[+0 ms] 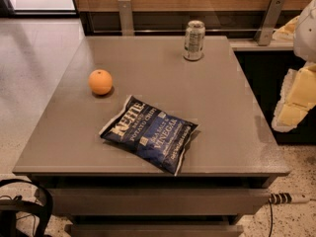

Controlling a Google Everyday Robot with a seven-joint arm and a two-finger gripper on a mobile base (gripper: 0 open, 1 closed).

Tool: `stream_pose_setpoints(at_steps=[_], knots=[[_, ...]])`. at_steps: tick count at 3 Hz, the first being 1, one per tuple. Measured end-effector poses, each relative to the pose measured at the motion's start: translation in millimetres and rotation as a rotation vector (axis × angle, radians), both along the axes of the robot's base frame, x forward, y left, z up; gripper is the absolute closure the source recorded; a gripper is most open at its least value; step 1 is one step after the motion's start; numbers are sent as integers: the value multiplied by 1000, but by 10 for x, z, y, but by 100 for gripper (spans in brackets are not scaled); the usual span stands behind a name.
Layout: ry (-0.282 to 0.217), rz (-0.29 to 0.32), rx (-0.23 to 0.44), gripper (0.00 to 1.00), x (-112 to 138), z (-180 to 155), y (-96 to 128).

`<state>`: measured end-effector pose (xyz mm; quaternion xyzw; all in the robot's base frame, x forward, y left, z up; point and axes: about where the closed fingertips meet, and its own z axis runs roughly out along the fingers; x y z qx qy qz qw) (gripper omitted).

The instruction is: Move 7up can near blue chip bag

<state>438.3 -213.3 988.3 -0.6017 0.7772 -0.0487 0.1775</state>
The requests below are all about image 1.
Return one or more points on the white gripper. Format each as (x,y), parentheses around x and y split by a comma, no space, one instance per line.
(306,37)

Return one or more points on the silver green 7up can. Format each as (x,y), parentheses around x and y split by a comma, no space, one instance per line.
(194,38)

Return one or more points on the blue Kettle chip bag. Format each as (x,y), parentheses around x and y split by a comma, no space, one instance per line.
(150,134)

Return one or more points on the white power strip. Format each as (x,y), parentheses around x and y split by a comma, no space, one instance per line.
(283,198)

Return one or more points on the orange fruit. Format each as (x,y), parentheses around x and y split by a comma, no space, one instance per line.
(100,82)

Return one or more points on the grey table with drawers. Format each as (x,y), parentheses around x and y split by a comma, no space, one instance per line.
(107,191)

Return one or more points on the right metal bracket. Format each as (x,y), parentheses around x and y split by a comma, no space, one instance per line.
(264,34)

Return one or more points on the metal bracket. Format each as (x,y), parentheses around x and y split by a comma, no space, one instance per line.
(264,34)
(126,17)

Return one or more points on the left metal bracket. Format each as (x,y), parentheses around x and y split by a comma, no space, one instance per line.
(126,17)

